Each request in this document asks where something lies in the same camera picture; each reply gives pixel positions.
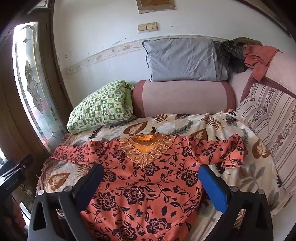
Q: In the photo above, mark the green patterned pillow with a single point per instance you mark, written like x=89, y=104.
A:
x=99, y=106

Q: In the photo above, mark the striped floral cushion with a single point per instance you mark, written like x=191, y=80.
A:
x=270, y=115

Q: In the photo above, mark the pink bolster cushion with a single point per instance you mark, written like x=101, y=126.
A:
x=185, y=97

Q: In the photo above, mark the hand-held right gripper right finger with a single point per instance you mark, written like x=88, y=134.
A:
x=212, y=185

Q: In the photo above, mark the beige wall switch panel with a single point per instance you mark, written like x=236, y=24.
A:
x=148, y=26

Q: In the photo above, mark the orange floral shirt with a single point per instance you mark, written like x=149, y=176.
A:
x=143, y=185

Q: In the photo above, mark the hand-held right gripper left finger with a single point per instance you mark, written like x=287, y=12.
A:
x=89, y=183

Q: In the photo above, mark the pink sofa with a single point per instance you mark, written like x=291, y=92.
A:
x=279, y=67

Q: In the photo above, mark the dark furry cloth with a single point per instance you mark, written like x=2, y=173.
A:
x=231, y=55

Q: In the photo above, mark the leaf print blanket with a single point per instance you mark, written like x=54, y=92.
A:
x=254, y=166

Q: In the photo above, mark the salmon pink cloth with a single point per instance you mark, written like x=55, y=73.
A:
x=259, y=58

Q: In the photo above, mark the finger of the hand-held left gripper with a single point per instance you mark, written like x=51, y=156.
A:
x=20, y=162

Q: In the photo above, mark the olive cloth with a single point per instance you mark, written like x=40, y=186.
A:
x=247, y=40

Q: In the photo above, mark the framed wall picture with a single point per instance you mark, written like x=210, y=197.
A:
x=155, y=5

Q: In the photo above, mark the grey pillow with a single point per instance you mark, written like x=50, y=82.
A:
x=182, y=58

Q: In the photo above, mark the wooden stained glass door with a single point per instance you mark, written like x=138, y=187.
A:
x=34, y=92

